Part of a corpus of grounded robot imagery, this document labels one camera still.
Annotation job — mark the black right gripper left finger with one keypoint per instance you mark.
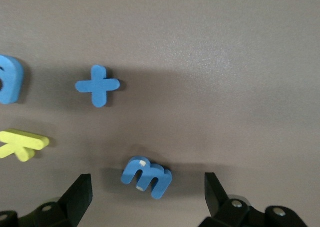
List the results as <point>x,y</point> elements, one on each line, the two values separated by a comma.
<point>62,212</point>

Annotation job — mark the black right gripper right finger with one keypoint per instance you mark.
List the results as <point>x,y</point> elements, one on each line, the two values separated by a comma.
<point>225,212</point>

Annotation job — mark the blue foam letter m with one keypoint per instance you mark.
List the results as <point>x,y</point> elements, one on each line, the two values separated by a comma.
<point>132,169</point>

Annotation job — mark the blue foam plus sign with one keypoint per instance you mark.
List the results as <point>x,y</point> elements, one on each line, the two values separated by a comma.
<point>98,85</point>

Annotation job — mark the yellow foam letter K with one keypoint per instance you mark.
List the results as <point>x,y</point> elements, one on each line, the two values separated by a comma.
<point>22,140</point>

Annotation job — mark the brown table mat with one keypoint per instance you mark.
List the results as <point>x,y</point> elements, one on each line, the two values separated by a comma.
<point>200,49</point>

